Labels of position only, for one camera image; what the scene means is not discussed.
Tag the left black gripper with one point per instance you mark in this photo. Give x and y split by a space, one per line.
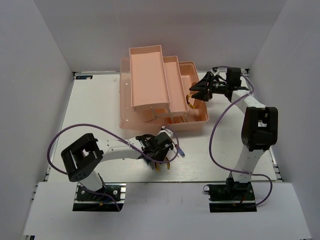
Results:
160 157

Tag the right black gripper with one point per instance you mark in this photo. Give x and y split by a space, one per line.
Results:
202 85

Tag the yellow long nose pliers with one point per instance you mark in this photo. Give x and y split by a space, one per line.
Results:
161 165

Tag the yellow black small pliers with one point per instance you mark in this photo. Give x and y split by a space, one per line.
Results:
188 101

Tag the pink plastic toolbox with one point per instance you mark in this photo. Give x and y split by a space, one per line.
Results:
153 89

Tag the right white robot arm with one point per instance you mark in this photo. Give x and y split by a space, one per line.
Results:
260 124

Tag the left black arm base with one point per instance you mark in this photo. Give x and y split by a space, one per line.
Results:
112 201

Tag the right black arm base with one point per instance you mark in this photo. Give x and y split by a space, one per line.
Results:
224 198

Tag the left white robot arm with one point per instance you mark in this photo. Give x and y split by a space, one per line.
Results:
82 156

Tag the stubby dark green screwdriver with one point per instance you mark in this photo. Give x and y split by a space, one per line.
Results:
149 163

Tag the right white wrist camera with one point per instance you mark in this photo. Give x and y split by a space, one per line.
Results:
216 72

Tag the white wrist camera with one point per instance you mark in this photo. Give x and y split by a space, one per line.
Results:
167 131
216 72

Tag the blue handled small screwdriver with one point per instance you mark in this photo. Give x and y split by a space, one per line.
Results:
180 151

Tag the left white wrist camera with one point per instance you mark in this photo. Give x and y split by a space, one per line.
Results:
167 131

